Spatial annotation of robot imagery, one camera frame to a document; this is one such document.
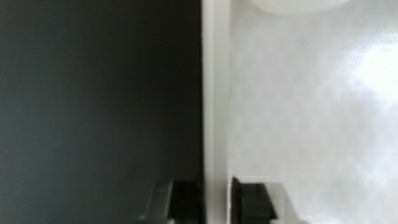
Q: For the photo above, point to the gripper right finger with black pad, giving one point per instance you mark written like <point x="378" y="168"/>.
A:
<point x="259" y="204"/>

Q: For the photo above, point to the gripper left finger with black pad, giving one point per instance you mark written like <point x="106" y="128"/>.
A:
<point x="174" y="207"/>

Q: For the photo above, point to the white desk top panel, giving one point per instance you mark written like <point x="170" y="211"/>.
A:
<point x="300" y="107"/>

